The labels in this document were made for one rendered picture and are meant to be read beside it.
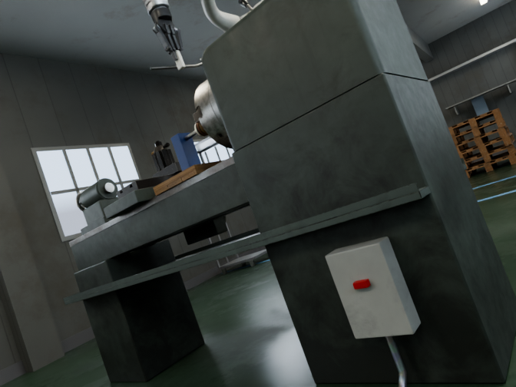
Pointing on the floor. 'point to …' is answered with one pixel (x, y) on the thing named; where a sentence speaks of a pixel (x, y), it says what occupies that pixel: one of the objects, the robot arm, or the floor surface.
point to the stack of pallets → (484, 142)
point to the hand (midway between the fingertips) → (178, 60)
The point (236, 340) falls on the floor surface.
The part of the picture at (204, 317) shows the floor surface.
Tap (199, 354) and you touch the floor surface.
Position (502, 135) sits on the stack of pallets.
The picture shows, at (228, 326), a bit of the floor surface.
